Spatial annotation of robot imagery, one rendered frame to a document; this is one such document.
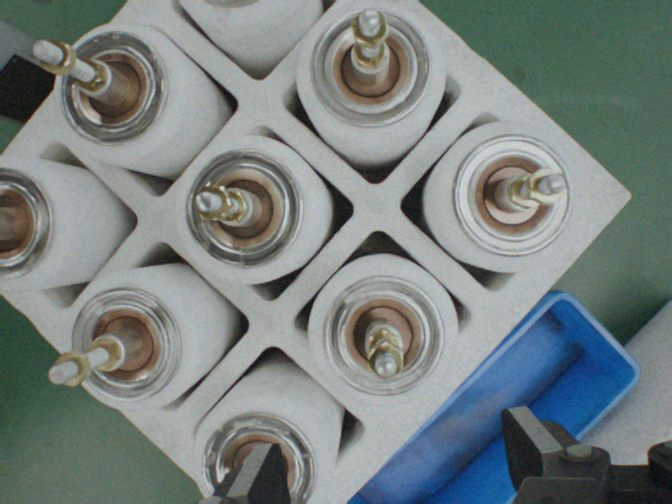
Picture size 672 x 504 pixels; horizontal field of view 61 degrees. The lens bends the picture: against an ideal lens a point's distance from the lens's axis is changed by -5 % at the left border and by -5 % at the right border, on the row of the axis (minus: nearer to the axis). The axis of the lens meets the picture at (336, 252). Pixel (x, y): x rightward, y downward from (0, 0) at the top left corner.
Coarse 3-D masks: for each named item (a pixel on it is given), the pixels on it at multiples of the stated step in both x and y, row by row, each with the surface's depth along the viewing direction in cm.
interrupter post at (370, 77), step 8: (352, 48) 34; (352, 56) 34; (352, 64) 35; (384, 64) 34; (360, 72) 34; (368, 72) 34; (376, 72) 34; (384, 72) 35; (360, 80) 36; (368, 80) 35; (376, 80) 36
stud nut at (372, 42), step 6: (360, 12) 29; (378, 12) 29; (384, 18) 29; (354, 24) 29; (384, 24) 29; (354, 30) 29; (384, 30) 29; (354, 36) 29; (360, 36) 29; (366, 36) 29; (372, 36) 29; (378, 36) 29; (384, 36) 29; (360, 42) 29; (366, 42) 29; (372, 42) 29; (378, 42) 29; (372, 48) 30
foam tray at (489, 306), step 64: (384, 0) 43; (448, 64) 43; (256, 128) 45; (448, 128) 43; (128, 192) 45; (384, 192) 44; (128, 256) 45; (320, 256) 44; (448, 256) 44; (576, 256) 43; (64, 320) 46; (256, 320) 45; (512, 320) 44; (320, 384) 45; (448, 384) 44; (192, 448) 45; (384, 448) 44
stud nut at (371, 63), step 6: (354, 48) 33; (360, 48) 33; (384, 48) 33; (360, 54) 33; (378, 54) 33; (384, 54) 33; (360, 60) 33; (366, 60) 33; (372, 60) 33; (378, 60) 33; (360, 66) 34; (366, 66) 33; (372, 66) 33; (378, 66) 34
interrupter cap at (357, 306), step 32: (352, 288) 37; (384, 288) 37; (416, 288) 36; (352, 320) 37; (416, 320) 37; (352, 352) 37; (416, 352) 37; (352, 384) 37; (384, 384) 37; (416, 384) 37
